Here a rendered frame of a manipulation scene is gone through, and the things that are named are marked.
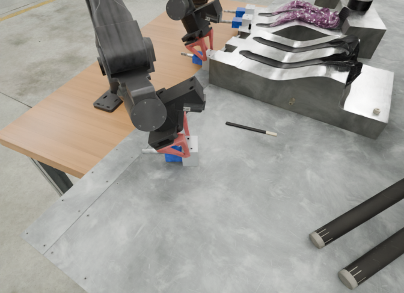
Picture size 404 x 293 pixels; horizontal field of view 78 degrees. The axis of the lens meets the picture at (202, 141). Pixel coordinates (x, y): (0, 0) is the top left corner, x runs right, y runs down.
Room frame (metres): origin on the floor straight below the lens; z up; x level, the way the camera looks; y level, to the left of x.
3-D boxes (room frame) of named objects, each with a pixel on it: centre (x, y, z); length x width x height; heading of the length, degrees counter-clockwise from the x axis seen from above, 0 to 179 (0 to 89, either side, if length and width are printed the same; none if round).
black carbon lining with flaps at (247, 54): (0.69, -0.30, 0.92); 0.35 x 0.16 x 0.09; 60
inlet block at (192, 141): (0.38, 0.08, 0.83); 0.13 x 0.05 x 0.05; 91
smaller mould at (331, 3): (1.38, -0.69, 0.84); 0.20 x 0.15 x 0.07; 60
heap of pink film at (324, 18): (1.02, -0.41, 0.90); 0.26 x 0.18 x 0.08; 77
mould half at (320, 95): (0.68, -0.30, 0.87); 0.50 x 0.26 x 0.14; 60
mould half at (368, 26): (1.03, -0.41, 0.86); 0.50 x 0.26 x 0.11; 77
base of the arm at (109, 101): (0.65, 0.25, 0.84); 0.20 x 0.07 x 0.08; 156
